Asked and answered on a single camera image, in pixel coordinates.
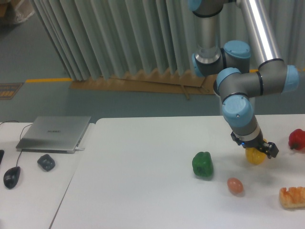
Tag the brown egg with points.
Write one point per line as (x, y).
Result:
(235, 185)

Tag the silver closed laptop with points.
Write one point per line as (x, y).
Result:
(54, 134)

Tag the flat brown cardboard sheet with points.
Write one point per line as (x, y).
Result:
(155, 82)

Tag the yellow bell pepper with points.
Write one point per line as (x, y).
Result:
(254, 156)

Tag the cardboard box in plastic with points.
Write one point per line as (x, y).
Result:
(15, 11)

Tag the red bell pepper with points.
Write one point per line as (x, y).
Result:
(297, 139)

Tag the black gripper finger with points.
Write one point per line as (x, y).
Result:
(269, 149)

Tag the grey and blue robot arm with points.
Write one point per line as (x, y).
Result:
(243, 70)

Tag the glazed pastry bread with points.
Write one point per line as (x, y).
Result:
(293, 197)

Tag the black computer mouse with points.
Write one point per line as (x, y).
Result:
(11, 177)

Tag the black keyboard edge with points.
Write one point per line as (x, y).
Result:
(1, 155)

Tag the dark grey small controller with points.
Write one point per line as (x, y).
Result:
(46, 162)

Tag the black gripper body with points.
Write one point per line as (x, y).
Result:
(255, 142)

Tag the green bell pepper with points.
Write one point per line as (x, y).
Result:
(202, 165)

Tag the pale green pleated curtain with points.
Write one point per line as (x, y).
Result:
(108, 38)

